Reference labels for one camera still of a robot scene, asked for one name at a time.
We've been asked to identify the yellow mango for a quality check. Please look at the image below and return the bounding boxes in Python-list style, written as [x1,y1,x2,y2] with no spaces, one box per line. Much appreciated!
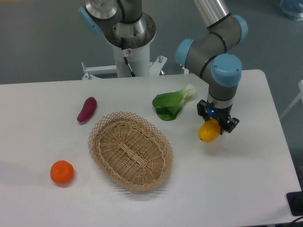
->
[198,118,221,142]

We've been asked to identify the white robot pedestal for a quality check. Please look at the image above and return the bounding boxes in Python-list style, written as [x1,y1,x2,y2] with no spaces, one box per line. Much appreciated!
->
[81,35,190,80]

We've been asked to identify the white frame at right edge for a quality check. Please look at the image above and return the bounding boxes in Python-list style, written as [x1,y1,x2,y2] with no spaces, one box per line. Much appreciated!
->
[279,80,303,120]

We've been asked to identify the orange tangerine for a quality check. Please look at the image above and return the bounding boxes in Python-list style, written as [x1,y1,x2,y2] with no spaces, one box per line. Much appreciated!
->
[50,160,74,184]

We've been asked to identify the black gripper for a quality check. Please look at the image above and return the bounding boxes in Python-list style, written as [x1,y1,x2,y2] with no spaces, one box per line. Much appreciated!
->
[196,99,240,135]

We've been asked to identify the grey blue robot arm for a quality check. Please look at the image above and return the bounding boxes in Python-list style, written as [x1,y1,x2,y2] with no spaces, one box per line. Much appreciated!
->
[78,0,248,132]

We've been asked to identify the black cable on pedestal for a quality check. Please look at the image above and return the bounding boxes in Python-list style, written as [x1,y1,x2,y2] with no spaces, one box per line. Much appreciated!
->
[120,37,137,78]

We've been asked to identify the black device at table edge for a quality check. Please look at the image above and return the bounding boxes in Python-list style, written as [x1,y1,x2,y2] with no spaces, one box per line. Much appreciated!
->
[286,191,303,216]

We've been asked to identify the blue bag in corner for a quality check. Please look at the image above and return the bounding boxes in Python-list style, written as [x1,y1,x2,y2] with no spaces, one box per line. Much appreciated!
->
[279,0,303,21]

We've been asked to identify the woven wicker basket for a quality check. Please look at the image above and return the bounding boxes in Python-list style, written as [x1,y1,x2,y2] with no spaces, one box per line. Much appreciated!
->
[88,112,173,192]

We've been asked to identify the purple sweet potato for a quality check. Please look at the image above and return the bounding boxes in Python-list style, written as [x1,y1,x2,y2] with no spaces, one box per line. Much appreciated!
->
[77,97,97,122]

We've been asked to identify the green bok choy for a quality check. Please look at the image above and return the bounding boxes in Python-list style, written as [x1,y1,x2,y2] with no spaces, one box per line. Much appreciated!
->
[152,84,196,121]

